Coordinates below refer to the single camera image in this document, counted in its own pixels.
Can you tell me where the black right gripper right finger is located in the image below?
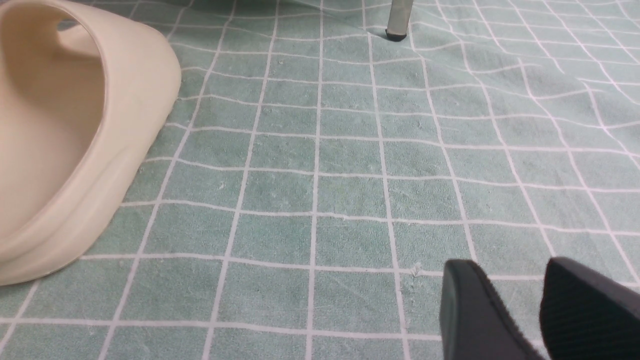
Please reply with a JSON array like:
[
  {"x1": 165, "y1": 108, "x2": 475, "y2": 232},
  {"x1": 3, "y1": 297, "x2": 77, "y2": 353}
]
[{"x1": 539, "y1": 257, "x2": 640, "y2": 360}]

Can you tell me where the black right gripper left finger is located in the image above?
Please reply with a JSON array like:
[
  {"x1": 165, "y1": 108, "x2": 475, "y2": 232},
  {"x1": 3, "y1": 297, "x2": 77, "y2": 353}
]
[{"x1": 439, "y1": 259, "x2": 543, "y2": 360}]

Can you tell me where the metal shoe rack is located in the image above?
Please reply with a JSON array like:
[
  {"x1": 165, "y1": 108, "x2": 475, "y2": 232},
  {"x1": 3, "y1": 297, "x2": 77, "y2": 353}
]
[{"x1": 385, "y1": 0, "x2": 414, "y2": 43}]

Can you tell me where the green checked cloth mat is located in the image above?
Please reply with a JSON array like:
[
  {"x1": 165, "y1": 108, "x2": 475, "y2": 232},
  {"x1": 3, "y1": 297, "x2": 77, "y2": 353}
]
[{"x1": 1, "y1": 0, "x2": 640, "y2": 360}]

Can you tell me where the right cream slipper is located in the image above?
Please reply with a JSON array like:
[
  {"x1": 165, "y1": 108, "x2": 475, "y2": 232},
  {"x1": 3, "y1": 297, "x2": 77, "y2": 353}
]
[{"x1": 0, "y1": 0, "x2": 182, "y2": 286}]

